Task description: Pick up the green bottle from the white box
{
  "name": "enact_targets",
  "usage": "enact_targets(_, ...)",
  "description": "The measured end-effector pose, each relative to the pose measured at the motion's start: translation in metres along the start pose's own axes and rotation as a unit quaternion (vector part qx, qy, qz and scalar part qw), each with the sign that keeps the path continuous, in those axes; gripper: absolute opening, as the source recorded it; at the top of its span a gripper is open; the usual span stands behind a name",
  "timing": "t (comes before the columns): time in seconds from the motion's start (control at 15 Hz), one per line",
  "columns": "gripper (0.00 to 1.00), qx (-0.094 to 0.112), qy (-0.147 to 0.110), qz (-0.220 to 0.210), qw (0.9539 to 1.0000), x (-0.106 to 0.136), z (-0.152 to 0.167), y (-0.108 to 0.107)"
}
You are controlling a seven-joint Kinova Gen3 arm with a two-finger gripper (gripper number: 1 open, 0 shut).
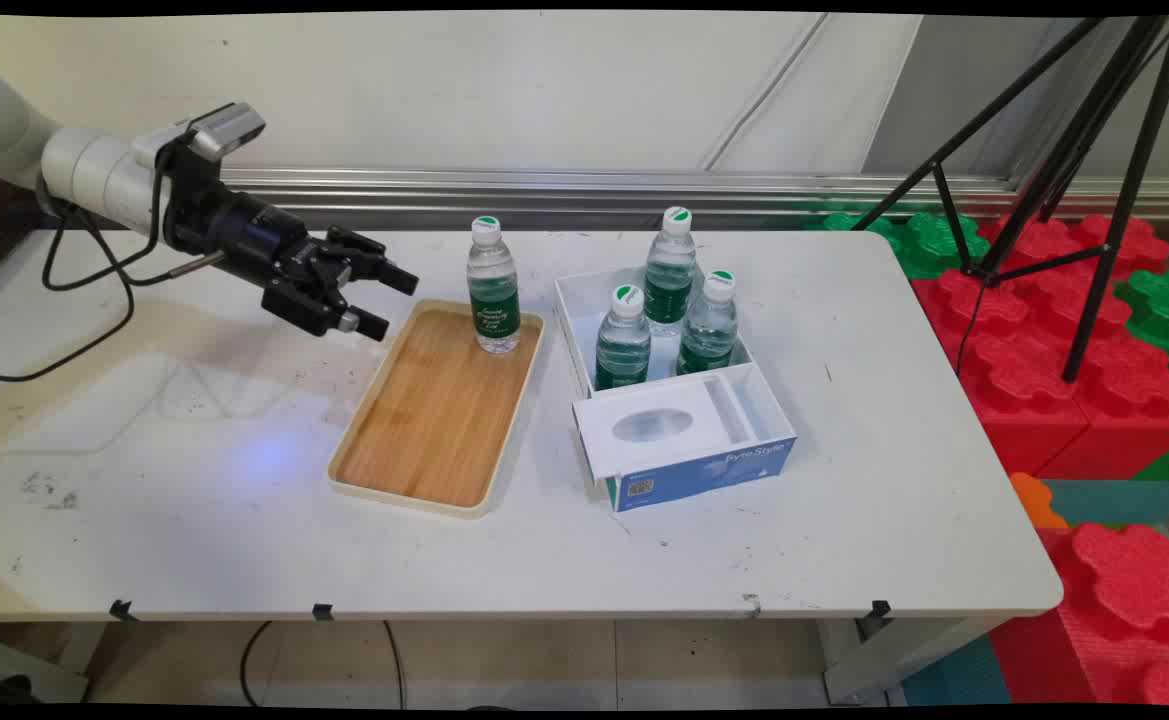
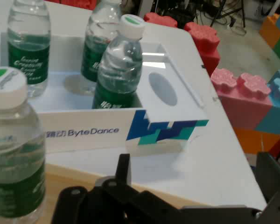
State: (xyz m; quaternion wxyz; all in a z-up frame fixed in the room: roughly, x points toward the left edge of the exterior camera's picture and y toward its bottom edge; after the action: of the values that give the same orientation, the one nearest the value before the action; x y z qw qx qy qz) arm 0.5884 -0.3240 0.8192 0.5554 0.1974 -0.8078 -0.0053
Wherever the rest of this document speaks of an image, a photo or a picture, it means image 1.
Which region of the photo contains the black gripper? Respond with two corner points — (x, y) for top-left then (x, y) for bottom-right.
(159, 140), (420, 343)

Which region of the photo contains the green label water bottle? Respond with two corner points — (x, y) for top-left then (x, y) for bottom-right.
(644, 206), (697, 337)
(677, 270), (739, 377)
(466, 215), (522, 355)
(595, 284), (652, 392)

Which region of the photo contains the wooden tray with cream rim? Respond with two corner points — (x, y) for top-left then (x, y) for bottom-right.
(328, 298), (546, 519)

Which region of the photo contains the dark brown panel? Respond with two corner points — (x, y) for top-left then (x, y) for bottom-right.
(0, 168), (45, 286)

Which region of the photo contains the white plastic tray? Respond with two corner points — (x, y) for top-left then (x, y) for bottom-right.
(554, 265), (798, 513)

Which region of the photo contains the grey floor object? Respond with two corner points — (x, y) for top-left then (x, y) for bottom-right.
(0, 633), (90, 706)

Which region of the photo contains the green foam block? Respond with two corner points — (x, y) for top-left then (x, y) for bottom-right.
(1114, 268), (1169, 381)
(822, 210), (992, 279)

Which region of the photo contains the white table leg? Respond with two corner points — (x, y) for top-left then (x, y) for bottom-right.
(819, 615), (1010, 706)

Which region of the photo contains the red foam block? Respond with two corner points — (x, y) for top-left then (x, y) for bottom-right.
(912, 213), (1169, 481)
(989, 522), (1169, 706)

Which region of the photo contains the orange foam piece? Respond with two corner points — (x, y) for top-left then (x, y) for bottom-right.
(1009, 472), (1071, 529)

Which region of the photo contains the teal foam mat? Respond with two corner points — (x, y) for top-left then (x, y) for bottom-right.
(1044, 478), (1169, 529)

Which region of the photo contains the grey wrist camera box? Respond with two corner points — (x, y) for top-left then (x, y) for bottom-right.
(184, 102), (267, 161)

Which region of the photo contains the aluminium wall rail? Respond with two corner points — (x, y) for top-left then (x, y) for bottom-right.
(219, 168), (1169, 223)

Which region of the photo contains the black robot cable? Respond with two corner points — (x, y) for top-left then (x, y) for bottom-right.
(41, 165), (167, 293)
(0, 205), (137, 383)

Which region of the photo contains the black cable under table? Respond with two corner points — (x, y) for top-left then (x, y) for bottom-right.
(384, 620), (407, 706)
(239, 620), (275, 706)

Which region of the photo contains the thin black tripod cable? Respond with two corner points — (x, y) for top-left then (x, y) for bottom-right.
(956, 270), (990, 379)

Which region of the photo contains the black camera tripod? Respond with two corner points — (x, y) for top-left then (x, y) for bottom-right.
(849, 15), (1169, 384)

